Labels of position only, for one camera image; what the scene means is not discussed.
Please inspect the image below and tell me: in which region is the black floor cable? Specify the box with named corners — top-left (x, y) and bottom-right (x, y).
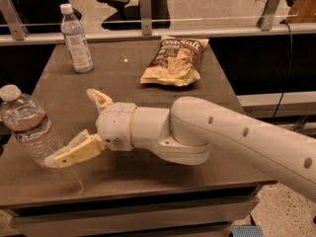
top-left (272, 19), bottom-right (294, 119)

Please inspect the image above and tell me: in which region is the middle metal glass bracket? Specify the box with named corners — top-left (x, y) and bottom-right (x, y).
top-left (139, 0), bottom-right (152, 36)

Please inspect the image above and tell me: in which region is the right metal glass bracket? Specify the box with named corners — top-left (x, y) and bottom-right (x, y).
top-left (257, 0), bottom-right (280, 31)

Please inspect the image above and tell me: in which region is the clear water bottle red label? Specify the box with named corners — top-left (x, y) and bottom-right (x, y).
top-left (0, 84), bottom-right (63, 169)

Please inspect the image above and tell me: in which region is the sea salt chips bag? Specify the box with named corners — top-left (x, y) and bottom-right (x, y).
top-left (140, 36), bottom-right (208, 87)

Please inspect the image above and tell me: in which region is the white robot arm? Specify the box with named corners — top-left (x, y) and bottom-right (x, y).
top-left (44, 89), bottom-right (316, 202)

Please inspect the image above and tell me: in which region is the metal glass bracket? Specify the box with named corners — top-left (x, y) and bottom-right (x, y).
top-left (0, 0), bottom-right (29, 40)
top-left (139, 0), bottom-right (152, 36)
top-left (257, 0), bottom-right (280, 31)

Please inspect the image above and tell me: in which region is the black office chair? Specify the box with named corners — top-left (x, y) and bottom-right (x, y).
top-left (97, 0), bottom-right (171, 31)

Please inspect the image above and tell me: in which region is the grey drawer cabinet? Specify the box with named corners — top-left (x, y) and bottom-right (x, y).
top-left (0, 185), bottom-right (265, 237)

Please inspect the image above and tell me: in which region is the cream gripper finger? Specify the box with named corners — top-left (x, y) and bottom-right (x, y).
top-left (86, 89), bottom-right (114, 113)
top-left (44, 129), bottom-right (105, 169)

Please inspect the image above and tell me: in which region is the tall water bottle white label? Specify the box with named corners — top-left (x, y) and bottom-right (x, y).
top-left (60, 4), bottom-right (93, 73)

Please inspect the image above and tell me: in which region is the left metal glass bracket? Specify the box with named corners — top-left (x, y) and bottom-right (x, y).
top-left (0, 0), bottom-right (29, 40)

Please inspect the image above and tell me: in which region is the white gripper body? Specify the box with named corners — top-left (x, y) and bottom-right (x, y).
top-left (96, 103), bottom-right (136, 151)

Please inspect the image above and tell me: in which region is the blue perforated box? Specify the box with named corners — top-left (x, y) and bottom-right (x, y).
top-left (232, 225), bottom-right (264, 237)

